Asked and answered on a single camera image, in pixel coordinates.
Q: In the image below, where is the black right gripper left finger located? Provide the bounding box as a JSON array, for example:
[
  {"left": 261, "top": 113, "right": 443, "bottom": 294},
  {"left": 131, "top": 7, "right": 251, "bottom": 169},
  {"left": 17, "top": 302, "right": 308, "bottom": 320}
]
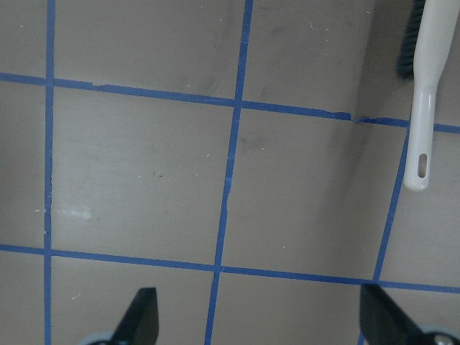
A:
[{"left": 110, "top": 287, "right": 159, "bottom": 345}]

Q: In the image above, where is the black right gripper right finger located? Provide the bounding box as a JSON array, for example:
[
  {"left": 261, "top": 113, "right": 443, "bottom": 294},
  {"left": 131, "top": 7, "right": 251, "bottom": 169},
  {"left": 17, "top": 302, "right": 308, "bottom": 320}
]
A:
[{"left": 359, "top": 284, "right": 426, "bottom": 345}]

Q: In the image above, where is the white hand brush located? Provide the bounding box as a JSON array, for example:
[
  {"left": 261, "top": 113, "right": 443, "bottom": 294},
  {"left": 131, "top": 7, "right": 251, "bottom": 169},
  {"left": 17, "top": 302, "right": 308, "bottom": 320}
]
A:
[{"left": 396, "top": 0, "right": 459, "bottom": 191}]

